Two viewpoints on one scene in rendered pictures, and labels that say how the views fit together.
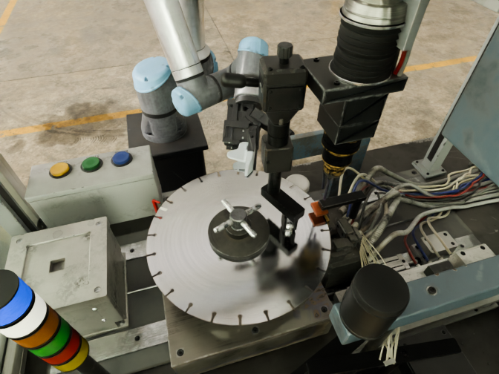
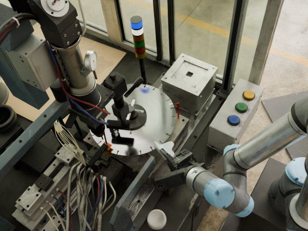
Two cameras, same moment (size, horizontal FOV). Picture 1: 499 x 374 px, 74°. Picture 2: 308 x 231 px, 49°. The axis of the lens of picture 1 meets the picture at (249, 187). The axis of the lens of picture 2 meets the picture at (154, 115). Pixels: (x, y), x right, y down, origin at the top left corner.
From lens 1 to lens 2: 1.19 m
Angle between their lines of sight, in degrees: 73
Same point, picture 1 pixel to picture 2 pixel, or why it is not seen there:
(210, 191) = (161, 123)
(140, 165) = (220, 124)
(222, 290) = not seen: hidden behind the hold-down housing
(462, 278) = (35, 126)
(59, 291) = (176, 70)
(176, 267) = (141, 91)
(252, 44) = (215, 183)
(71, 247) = (193, 80)
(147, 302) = not seen: hidden behind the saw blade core
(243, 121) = (182, 160)
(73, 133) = not seen: outside the picture
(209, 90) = (226, 165)
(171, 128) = (272, 188)
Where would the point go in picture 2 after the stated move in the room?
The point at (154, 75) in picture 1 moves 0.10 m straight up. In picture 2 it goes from (291, 165) to (299, 150)
